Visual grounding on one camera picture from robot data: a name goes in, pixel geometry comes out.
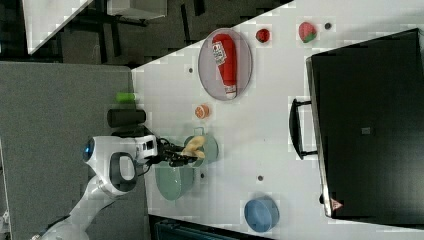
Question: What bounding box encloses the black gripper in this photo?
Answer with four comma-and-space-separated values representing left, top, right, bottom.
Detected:
147, 138, 197, 167

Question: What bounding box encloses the yellow plush peeled banana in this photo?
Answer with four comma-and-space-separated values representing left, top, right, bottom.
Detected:
181, 136, 206, 159

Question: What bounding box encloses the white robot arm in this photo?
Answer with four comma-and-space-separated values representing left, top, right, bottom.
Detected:
30, 135, 205, 240

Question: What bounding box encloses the green mug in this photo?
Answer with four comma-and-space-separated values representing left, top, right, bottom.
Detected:
184, 127, 219, 168

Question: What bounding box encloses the green oval colander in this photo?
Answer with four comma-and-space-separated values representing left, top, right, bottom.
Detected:
155, 163, 194, 201

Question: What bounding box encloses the orange slice toy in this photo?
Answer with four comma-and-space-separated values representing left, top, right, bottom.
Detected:
195, 104, 210, 119

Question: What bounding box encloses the black cylindrical cup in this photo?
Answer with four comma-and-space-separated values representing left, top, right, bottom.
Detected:
107, 109, 146, 128

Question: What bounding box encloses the green plush vegetable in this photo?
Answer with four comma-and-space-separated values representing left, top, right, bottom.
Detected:
115, 92, 138, 103

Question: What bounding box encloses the grey round plate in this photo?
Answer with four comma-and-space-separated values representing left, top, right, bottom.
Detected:
198, 28, 252, 101

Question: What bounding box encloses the blue bowl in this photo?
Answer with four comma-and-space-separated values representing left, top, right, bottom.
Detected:
244, 196, 280, 233

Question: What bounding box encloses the red plush ketchup bottle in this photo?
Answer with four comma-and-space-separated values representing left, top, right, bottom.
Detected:
212, 34, 237, 99

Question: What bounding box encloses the red green plush tomato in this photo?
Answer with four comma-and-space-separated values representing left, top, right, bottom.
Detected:
255, 29, 270, 43

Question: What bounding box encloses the pink plush strawberry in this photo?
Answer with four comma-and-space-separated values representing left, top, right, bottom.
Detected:
298, 22, 317, 43

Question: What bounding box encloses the silver toaster oven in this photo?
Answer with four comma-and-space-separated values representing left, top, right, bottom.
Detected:
305, 28, 424, 229

